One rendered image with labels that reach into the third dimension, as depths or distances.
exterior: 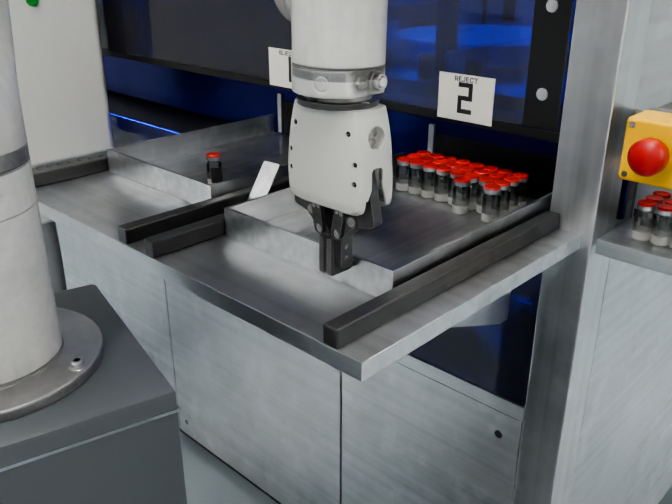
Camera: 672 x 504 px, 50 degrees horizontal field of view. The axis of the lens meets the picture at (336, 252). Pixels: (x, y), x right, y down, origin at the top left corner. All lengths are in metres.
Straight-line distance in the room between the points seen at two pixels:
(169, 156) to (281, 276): 0.50
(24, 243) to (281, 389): 0.90
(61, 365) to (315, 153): 0.29
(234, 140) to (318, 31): 0.69
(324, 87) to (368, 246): 0.26
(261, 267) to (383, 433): 0.57
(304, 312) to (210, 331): 0.90
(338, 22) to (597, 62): 0.36
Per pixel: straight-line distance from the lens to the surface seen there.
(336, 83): 0.63
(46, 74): 1.49
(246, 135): 1.31
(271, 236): 0.81
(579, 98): 0.89
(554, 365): 1.01
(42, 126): 1.50
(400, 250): 0.82
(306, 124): 0.67
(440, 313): 0.70
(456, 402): 1.14
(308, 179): 0.68
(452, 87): 0.97
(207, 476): 1.87
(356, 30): 0.62
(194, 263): 0.81
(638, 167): 0.83
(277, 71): 1.20
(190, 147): 1.24
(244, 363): 1.52
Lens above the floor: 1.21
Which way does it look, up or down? 23 degrees down
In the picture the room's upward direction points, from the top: straight up
